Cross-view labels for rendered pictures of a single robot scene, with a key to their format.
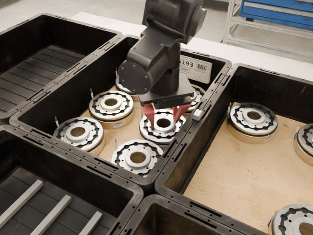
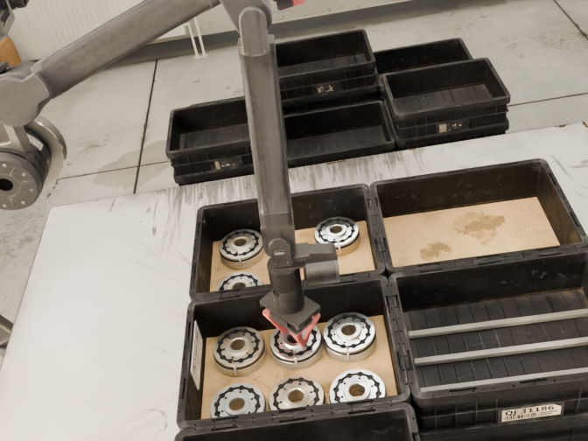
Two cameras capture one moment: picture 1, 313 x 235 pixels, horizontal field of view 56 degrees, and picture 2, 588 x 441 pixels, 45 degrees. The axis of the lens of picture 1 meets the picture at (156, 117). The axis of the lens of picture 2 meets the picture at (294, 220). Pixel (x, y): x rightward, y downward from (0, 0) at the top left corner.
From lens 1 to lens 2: 1.33 m
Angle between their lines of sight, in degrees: 79
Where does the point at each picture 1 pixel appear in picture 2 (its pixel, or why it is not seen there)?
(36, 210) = (442, 376)
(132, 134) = (314, 371)
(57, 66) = not seen: outside the picture
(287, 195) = not seen: hidden behind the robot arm
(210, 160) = not seen: hidden behind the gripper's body
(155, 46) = (315, 246)
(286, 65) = (26, 361)
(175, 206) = (387, 257)
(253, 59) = (18, 404)
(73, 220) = (426, 349)
